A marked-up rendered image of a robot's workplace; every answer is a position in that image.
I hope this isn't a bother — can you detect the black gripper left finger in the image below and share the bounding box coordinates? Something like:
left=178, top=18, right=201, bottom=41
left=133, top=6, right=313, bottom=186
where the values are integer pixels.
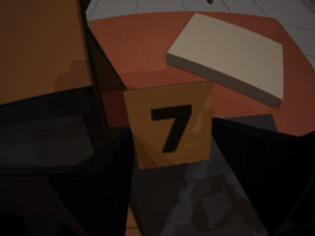
left=0, top=130, right=134, bottom=236

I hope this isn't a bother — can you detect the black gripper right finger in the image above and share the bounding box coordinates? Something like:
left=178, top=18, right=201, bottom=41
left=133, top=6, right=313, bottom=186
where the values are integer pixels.
left=212, top=118, right=315, bottom=236

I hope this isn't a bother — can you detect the brown tile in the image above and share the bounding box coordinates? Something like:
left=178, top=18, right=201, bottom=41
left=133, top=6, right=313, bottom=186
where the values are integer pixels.
left=123, top=82, right=214, bottom=169

